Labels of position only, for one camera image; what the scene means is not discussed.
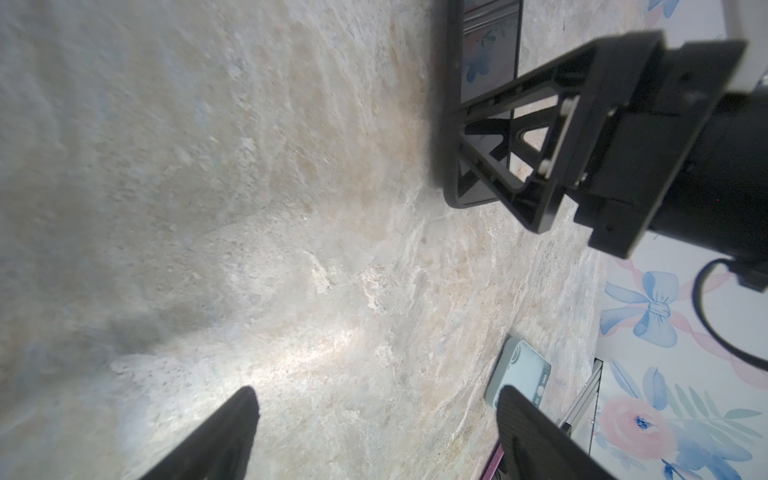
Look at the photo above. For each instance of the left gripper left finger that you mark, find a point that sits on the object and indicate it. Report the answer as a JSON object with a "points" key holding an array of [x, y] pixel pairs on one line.
{"points": [[220, 447]]}

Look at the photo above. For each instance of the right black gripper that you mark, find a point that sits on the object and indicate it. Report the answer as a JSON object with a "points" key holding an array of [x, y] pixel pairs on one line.
{"points": [[633, 128]]}

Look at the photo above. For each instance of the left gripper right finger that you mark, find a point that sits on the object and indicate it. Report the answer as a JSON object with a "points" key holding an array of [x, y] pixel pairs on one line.
{"points": [[535, 448]]}

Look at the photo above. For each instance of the black phone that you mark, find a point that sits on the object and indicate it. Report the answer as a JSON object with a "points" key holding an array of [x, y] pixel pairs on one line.
{"points": [[494, 469]]}

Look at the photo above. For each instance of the light blue phone case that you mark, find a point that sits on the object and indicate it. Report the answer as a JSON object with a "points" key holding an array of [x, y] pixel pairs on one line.
{"points": [[521, 366]]}

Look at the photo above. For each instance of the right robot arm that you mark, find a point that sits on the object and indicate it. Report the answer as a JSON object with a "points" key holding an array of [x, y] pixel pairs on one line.
{"points": [[747, 21]]}

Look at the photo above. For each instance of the right aluminium corner post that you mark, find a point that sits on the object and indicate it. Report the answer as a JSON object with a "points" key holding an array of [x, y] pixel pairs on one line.
{"points": [[578, 423]]}

